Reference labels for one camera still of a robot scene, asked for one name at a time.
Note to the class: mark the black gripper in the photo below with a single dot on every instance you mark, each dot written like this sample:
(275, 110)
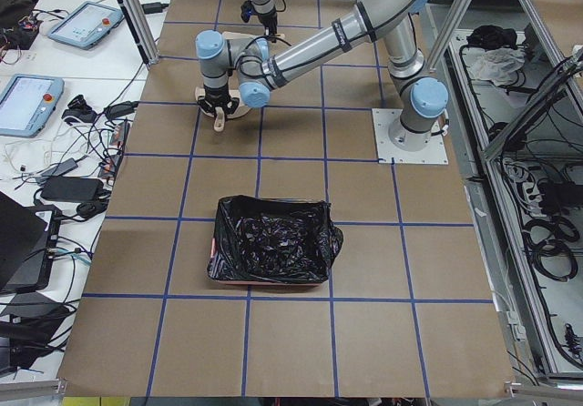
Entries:
(215, 95)
(268, 17)

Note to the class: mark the white dustpan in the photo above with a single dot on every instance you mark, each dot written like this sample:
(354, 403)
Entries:
(234, 72)

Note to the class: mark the black trash bag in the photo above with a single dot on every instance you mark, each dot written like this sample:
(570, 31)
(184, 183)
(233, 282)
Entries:
(274, 239)

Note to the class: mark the teach pendant far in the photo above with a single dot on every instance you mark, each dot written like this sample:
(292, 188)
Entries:
(86, 25)

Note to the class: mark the teach pendant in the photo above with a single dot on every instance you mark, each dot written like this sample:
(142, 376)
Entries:
(86, 25)
(27, 102)

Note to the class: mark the black power adapter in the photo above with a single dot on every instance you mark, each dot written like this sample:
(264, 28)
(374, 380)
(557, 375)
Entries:
(71, 189)

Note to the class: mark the teach pendant near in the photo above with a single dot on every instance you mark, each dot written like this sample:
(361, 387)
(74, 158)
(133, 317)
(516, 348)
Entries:
(27, 102)

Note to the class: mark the black laptop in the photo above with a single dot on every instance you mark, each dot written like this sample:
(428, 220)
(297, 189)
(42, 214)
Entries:
(28, 235)

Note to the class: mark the white cloth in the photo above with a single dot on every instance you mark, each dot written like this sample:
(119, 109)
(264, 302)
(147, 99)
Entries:
(498, 66)

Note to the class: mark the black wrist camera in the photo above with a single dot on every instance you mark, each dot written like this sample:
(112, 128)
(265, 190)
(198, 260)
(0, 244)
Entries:
(246, 11)

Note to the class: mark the aluminium frame post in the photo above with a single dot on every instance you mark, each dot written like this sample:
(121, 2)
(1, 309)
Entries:
(140, 31)

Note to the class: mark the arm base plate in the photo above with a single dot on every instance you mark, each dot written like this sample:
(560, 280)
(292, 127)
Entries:
(397, 145)

